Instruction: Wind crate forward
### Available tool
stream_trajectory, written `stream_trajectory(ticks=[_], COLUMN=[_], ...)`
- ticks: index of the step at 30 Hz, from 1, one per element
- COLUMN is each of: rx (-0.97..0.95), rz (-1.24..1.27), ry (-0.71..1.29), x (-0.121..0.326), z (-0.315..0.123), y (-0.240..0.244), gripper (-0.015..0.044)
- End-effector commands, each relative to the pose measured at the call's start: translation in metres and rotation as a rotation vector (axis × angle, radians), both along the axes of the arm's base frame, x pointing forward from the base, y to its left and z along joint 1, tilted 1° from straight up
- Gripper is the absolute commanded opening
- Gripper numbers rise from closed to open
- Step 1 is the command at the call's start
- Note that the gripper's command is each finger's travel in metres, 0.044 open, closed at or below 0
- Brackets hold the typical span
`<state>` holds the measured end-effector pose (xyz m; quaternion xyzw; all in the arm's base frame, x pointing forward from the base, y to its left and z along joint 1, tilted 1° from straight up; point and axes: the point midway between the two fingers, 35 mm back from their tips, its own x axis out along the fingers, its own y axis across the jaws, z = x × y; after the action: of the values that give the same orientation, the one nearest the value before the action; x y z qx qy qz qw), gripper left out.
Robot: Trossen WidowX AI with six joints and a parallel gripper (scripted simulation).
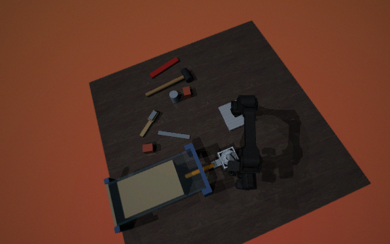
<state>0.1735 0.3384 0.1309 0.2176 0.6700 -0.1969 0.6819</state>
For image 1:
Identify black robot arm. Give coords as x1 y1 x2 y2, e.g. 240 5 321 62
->
227 95 263 190

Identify black mallet with wooden handle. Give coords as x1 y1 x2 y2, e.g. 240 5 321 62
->
145 68 193 97

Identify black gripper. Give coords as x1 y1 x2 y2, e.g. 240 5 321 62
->
236 148 244 190

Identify grey cylinder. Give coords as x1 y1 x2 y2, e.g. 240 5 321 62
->
169 90 179 103

